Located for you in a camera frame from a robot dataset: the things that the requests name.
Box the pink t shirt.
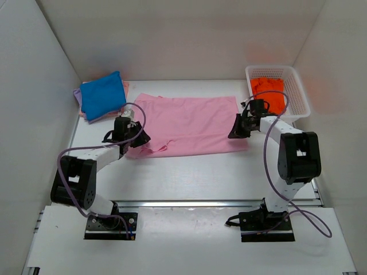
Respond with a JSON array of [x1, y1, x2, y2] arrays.
[[126, 93, 248, 159]]

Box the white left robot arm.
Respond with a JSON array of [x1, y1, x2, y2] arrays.
[[50, 115, 150, 228]]

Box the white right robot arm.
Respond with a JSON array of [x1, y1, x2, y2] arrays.
[[228, 99, 321, 230]]

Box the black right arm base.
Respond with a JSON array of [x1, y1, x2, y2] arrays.
[[225, 200, 295, 243]]

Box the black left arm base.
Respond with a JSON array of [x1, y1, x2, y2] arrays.
[[84, 202, 138, 241]]

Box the orange t shirt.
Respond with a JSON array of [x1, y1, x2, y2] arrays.
[[250, 77, 286, 115]]

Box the blue folded t shirt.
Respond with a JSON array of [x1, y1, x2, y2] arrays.
[[80, 71, 126, 121]]

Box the white plastic basket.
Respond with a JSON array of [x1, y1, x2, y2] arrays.
[[245, 65, 311, 124]]

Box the salmon folded t shirt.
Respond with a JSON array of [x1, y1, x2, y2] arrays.
[[73, 81, 130, 120]]

